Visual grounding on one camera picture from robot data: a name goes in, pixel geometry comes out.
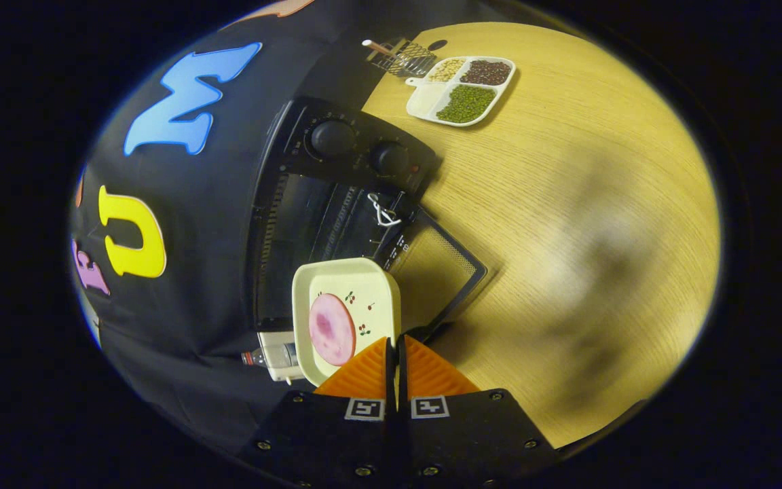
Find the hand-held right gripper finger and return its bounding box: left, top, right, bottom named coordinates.
left=238, top=336, right=399, bottom=489
left=398, top=333, right=559, bottom=489

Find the pink ham slice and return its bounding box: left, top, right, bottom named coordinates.
left=308, top=293, right=357, bottom=368

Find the cream square plate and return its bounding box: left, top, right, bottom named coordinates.
left=291, top=257, right=403, bottom=388

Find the black electric oven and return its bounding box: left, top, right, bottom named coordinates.
left=248, top=95, right=489, bottom=342

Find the white kitchen appliance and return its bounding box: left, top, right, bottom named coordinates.
left=257, top=330, right=308, bottom=383

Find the clear plastic water bottle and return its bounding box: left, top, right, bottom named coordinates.
left=241, top=342, right=298, bottom=368

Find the white divided bean tray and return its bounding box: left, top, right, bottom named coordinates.
left=405, top=55, right=517, bottom=128

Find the wire mesh holder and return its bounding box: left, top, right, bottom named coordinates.
left=367, top=37, right=436, bottom=77

